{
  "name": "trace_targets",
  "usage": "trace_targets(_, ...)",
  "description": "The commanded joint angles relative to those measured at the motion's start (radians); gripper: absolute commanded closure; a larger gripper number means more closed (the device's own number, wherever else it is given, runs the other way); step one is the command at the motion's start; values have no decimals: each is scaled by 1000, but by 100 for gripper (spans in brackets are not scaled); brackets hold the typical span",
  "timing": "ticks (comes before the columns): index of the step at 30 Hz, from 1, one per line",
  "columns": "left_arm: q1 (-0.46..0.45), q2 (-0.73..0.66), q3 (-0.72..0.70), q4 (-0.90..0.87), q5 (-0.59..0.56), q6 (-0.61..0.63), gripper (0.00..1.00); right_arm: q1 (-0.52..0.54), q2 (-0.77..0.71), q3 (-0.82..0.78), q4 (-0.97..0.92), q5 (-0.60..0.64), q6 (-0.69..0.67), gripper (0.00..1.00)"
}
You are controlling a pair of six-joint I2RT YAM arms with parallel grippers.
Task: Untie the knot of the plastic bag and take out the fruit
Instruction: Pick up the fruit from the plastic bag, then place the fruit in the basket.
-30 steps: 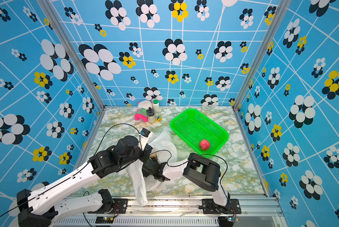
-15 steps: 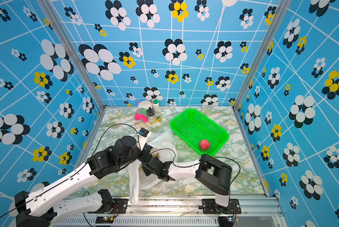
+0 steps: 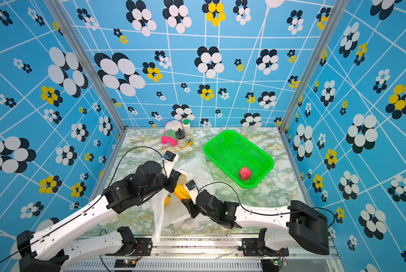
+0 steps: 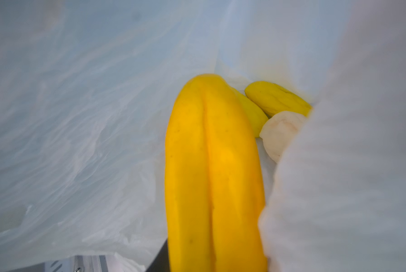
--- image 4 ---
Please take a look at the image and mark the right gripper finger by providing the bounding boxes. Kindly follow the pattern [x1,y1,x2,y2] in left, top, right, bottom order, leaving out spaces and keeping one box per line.
[146,240,170,272]

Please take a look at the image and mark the yellow banana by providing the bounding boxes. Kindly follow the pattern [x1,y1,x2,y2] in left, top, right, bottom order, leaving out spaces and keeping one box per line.
[164,74,268,272]

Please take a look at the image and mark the white translucent plastic bag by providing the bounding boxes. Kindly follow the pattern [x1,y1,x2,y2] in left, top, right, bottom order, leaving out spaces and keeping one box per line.
[0,1,406,272]

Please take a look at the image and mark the pale round fruit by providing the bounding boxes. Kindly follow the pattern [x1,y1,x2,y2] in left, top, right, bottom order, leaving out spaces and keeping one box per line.
[260,111,307,163]

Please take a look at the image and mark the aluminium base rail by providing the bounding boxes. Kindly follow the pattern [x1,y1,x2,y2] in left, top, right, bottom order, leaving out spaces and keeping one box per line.
[5,254,110,272]

